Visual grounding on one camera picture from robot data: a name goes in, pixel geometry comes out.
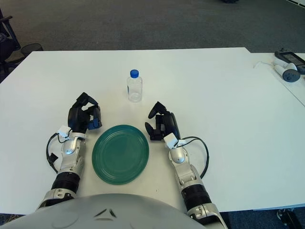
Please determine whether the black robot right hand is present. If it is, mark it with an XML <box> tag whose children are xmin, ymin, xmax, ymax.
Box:
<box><xmin>144</xmin><ymin>101</ymin><xmax>181</xmax><ymax>141</ymax></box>

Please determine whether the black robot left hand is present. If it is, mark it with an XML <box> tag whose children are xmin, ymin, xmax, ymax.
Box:
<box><xmin>68</xmin><ymin>92</ymin><xmax>103</xmax><ymax>134</ymax></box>

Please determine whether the clear bottle with blue cap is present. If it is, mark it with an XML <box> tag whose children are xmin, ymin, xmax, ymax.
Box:
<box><xmin>126</xmin><ymin>69</ymin><xmax>143</xmax><ymax>103</ymax></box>

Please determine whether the green round plate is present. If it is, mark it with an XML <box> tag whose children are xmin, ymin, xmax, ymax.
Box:
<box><xmin>91</xmin><ymin>124</ymin><xmax>150</xmax><ymax>186</ymax></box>

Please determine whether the black office chair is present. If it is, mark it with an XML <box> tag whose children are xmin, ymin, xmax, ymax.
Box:
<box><xmin>0</xmin><ymin>7</ymin><xmax>22</xmax><ymax>70</ymax></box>

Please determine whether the silver robot torso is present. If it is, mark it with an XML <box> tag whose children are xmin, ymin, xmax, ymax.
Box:
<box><xmin>0</xmin><ymin>193</ymin><xmax>208</xmax><ymax>229</ymax></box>

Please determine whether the white VR controller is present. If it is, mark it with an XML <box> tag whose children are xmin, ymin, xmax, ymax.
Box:
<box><xmin>273</xmin><ymin>59</ymin><xmax>301</xmax><ymax>83</ymax></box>

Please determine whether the black handheld device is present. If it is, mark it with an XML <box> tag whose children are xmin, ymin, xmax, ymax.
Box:
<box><xmin>274</xmin><ymin>48</ymin><xmax>305</xmax><ymax>70</ymax></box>

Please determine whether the black chair base with casters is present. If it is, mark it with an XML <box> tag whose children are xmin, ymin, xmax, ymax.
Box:
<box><xmin>276</xmin><ymin>208</ymin><xmax>305</xmax><ymax>229</ymax></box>

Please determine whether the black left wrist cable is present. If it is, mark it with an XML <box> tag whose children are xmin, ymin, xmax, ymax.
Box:
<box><xmin>46</xmin><ymin>133</ymin><xmax>62</xmax><ymax>174</ymax></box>

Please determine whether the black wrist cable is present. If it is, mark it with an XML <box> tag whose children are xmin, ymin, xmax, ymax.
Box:
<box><xmin>178</xmin><ymin>136</ymin><xmax>210</xmax><ymax>179</ymax></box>
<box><xmin>46</xmin><ymin>133</ymin><xmax>62</xmax><ymax>174</ymax></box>

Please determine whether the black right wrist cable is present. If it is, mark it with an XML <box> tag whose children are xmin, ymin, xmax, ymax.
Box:
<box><xmin>178</xmin><ymin>136</ymin><xmax>210</xmax><ymax>179</ymax></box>

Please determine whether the black wire mesh wastebasket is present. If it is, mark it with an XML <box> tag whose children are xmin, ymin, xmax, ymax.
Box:
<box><xmin>20</xmin><ymin>42</ymin><xmax>44</xmax><ymax>55</ymax></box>

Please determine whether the white controller strap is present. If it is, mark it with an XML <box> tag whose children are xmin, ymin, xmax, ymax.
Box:
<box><xmin>253</xmin><ymin>61</ymin><xmax>275</xmax><ymax>70</ymax></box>

